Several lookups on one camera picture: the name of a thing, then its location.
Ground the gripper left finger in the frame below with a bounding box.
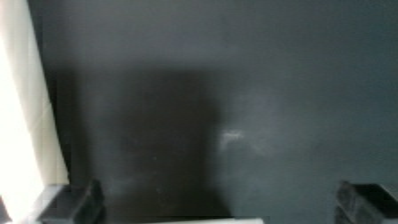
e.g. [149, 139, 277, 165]
[37, 180, 105, 224]

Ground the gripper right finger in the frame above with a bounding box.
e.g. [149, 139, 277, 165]
[334, 181, 398, 224]

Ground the white drawer box with knob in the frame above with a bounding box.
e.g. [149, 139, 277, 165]
[133, 218, 266, 224]

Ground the white drawer cabinet frame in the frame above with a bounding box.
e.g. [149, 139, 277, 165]
[0, 0, 69, 222]

